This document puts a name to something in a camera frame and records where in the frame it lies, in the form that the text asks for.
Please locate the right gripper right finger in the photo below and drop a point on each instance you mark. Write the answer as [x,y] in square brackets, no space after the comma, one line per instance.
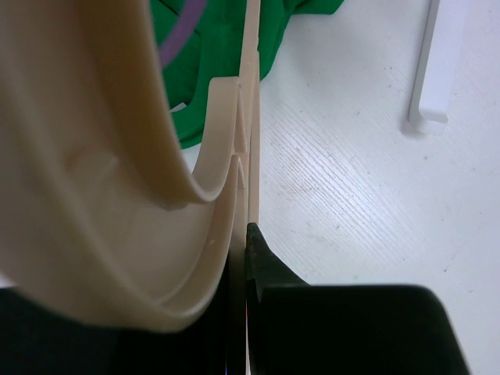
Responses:
[299,328]

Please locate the beige plastic hanger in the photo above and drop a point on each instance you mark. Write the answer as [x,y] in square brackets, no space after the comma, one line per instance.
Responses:
[102,219]

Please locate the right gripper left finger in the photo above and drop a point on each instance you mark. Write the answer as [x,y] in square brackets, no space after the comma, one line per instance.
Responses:
[36,341]

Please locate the green t shirt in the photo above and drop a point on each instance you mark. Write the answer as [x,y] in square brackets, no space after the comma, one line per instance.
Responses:
[214,50]

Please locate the white rack base foot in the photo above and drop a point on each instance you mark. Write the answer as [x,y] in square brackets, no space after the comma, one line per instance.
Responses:
[435,73]

